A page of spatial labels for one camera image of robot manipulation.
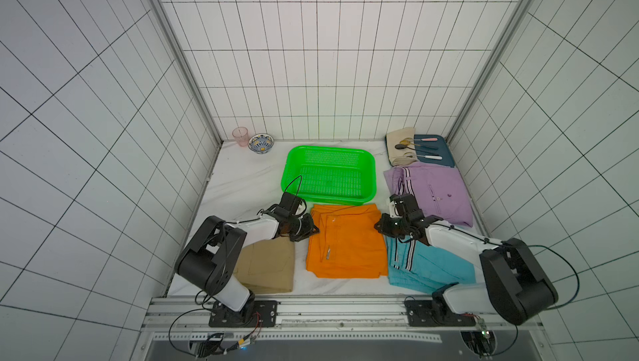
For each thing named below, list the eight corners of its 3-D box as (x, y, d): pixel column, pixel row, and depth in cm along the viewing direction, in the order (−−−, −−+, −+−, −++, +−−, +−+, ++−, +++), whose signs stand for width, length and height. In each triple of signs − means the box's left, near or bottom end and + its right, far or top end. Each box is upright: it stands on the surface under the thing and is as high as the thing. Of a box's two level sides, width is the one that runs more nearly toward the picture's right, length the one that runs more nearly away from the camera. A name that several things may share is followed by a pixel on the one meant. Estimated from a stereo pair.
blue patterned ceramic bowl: (248, 153, 116) (247, 148, 114) (252, 138, 123) (251, 133, 120) (272, 153, 116) (270, 148, 113) (274, 138, 123) (273, 133, 120)
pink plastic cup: (233, 147, 119) (229, 139, 114) (237, 135, 124) (234, 126, 120) (249, 147, 119) (246, 139, 114) (253, 135, 124) (250, 126, 120)
